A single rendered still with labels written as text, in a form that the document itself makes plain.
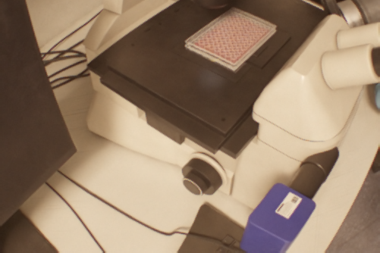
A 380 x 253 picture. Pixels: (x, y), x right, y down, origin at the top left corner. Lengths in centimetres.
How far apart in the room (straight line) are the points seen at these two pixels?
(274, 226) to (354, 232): 116
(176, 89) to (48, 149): 20
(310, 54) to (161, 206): 36
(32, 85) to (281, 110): 28
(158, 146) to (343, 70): 37
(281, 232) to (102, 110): 45
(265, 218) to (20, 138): 29
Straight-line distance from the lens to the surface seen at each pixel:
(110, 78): 56
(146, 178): 68
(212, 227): 61
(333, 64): 42
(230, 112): 49
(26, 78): 41
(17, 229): 69
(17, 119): 42
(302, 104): 42
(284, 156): 48
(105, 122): 72
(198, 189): 59
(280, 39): 60
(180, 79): 53
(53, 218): 68
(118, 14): 67
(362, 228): 157
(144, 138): 67
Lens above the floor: 132
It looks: 48 degrees down
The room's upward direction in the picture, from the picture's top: 2 degrees counter-clockwise
